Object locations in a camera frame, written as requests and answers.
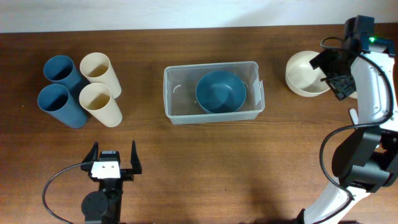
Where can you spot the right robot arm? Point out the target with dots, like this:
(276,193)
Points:
(359,159)

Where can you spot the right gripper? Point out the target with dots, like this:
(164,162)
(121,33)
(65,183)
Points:
(341,88)

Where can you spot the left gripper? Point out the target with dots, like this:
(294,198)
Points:
(128,174)

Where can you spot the cream cup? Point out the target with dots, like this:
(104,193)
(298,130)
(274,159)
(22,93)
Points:
(97,68)
(97,99)

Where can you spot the blue cup rear left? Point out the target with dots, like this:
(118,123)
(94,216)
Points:
(61,69)

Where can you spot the clear plastic storage container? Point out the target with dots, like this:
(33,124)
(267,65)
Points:
(180,102)

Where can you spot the cream cup front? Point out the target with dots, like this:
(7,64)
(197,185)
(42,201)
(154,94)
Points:
(97,99)

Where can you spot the cream cup rear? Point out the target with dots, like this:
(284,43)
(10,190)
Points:
(97,68)

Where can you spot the blue bowl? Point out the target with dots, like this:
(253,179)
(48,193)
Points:
(220,92)

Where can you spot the blue cup front left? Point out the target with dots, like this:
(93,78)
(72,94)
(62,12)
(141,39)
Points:
(57,101)

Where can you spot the blue cup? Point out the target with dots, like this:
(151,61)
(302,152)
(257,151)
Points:
(57,101)
(61,69)

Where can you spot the cream bowl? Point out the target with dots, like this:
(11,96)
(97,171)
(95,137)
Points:
(354,95)
(301,78)

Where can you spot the white plastic fork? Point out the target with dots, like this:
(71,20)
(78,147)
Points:
(354,116)

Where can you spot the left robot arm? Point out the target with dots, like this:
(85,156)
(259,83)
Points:
(104,205)

